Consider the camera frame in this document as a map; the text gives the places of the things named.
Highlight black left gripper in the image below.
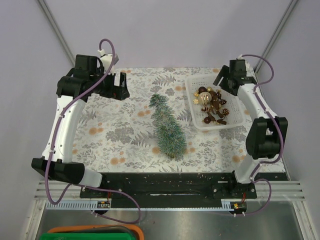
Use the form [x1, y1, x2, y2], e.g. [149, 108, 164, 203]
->
[89, 67, 130, 100]

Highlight small green christmas tree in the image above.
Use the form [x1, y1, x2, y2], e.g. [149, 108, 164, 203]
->
[149, 93, 187, 159]

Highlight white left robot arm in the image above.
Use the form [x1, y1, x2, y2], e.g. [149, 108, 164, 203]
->
[31, 53, 130, 198]

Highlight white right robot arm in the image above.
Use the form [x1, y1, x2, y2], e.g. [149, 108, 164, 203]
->
[213, 56, 288, 198]

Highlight small gold bauble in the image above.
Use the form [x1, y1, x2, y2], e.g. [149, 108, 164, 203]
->
[206, 86, 213, 92]

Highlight dark brown bauble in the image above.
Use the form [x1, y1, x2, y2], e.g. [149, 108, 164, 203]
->
[198, 86, 207, 94]

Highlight large gold striped bauble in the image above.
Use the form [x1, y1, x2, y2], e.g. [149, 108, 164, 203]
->
[198, 91, 212, 106]

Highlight frosted pine cone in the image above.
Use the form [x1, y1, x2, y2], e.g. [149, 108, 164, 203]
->
[222, 108, 230, 117]

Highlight brown ribbon ornaments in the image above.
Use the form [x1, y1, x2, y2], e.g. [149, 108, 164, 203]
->
[201, 91, 227, 125]

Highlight white plastic basket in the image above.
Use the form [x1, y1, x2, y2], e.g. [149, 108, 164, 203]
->
[185, 73, 246, 131]

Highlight floral patterned table mat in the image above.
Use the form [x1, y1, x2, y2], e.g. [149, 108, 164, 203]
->
[72, 66, 287, 174]

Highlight orange plastic bin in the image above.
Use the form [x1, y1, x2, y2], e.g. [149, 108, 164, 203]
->
[47, 224, 145, 240]

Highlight green plastic bin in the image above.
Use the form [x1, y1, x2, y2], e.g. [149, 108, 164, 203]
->
[39, 233, 136, 240]

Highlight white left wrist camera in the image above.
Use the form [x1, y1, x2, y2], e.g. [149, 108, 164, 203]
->
[98, 49, 119, 75]

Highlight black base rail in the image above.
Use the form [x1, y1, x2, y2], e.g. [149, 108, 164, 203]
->
[79, 171, 258, 208]

